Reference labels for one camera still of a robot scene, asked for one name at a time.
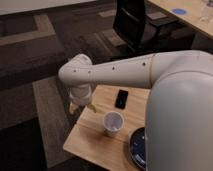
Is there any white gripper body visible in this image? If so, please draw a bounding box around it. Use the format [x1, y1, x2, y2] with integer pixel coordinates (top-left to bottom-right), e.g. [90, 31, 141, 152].
[69, 84, 92, 106]

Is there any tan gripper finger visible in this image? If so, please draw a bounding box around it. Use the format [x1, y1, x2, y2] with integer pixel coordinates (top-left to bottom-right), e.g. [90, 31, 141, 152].
[69, 102, 78, 114]
[88, 104, 97, 113]

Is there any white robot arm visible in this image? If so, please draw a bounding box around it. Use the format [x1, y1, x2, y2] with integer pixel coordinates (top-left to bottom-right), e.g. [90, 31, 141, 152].
[58, 50, 213, 171]

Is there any white paper cup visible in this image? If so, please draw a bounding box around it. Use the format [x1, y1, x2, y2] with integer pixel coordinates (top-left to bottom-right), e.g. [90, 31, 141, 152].
[103, 111, 124, 137]

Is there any black smartphone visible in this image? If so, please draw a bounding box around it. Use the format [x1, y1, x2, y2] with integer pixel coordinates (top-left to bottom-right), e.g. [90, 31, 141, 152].
[115, 90, 128, 109]

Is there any small wooden table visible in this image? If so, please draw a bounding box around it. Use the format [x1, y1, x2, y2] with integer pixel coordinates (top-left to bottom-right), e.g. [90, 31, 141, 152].
[62, 84, 152, 171]

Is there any dark blue plate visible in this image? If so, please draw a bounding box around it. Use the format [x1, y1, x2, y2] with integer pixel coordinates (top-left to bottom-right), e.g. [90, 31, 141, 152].
[129, 127, 146, 171]

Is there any black office chair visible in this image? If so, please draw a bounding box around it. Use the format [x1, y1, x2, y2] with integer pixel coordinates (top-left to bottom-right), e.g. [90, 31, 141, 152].
[113, 0, 176, 53]

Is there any blue round disc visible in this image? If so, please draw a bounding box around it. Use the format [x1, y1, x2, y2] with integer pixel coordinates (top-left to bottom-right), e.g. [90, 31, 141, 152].
[172, 8, 187, 15]

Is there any long wooden desk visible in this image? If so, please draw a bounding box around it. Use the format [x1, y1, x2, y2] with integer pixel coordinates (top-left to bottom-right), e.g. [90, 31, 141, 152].
[148, 0, 213, 39]

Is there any clear plastic cup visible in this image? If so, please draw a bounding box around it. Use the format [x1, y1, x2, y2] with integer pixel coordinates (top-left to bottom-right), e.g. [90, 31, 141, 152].
[200, 7, 211, 22]

